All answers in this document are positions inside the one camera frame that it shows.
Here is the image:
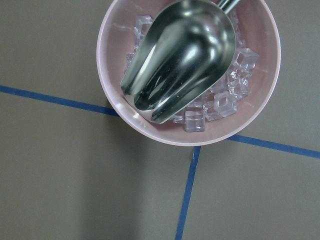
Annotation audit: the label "metal ice scoop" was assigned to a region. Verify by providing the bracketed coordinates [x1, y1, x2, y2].
[120, 0, 237, 124]

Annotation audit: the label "pink bowl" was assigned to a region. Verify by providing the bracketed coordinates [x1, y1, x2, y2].
[96, 0, 281, 147]

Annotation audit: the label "clear ice cubes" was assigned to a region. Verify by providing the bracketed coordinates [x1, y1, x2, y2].
[124, 9, 260, 133]

